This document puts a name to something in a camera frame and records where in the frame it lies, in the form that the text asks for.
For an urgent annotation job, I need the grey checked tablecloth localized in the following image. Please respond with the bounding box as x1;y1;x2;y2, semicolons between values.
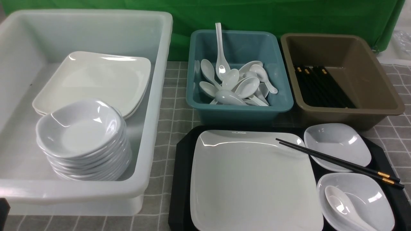
4;62;410;231

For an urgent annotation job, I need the black chopsticks bundle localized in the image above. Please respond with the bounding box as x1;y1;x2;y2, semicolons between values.
294;65;356;108

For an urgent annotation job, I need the stack of white bowls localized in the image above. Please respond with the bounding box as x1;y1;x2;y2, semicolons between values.
36;98;132;181

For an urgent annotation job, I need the black chopstick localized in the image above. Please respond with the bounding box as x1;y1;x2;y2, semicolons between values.
275;138;401;182
279;142;405;189

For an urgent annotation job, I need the white square plate stack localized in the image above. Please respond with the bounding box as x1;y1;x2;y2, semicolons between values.
32;51;152;119

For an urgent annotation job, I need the large white square plate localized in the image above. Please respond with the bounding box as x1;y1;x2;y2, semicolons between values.
190;130;324;231

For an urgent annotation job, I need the black serving tray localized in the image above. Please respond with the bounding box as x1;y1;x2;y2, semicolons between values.
168;125;411;231

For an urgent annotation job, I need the pile of white spoons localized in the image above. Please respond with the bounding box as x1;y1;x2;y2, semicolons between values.
195;59;279;106

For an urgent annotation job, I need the teal plastic bin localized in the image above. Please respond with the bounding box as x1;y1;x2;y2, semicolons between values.
186;30;294;127

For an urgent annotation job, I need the white bowl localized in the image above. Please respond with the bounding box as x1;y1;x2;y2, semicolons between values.
317;173;396;231
304;123;372;167

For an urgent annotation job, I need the large white plastic tub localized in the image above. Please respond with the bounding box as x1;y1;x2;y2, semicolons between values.
1;9;173;216

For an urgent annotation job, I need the green backdrop cloth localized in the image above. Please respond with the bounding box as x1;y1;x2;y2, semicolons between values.
1;0;405;61

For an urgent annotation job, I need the brown plastic bin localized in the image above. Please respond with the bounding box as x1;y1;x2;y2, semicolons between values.
281;33;405;130

